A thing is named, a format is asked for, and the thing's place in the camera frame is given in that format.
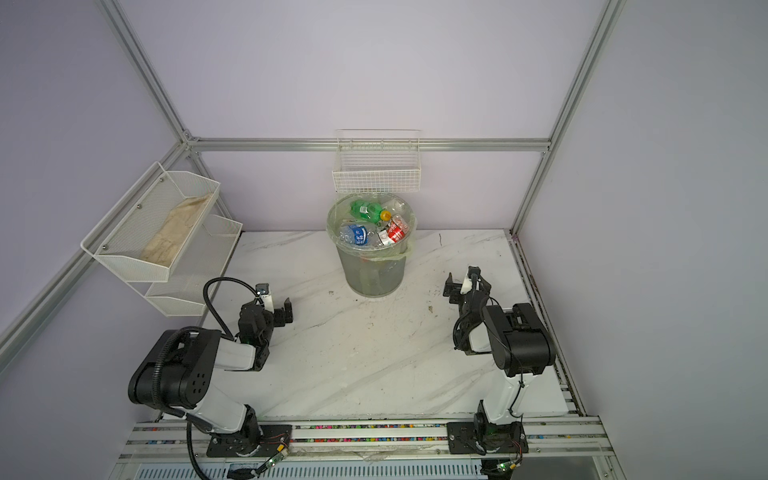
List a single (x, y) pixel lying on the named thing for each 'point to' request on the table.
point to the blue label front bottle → (355, 234)
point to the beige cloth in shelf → (166, 244)
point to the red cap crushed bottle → (395, 232)
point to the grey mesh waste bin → (373, 234)
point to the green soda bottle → (370, 210)
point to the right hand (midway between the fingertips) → (464, 273)
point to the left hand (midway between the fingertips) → (271, 301)
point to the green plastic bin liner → (340, 214)
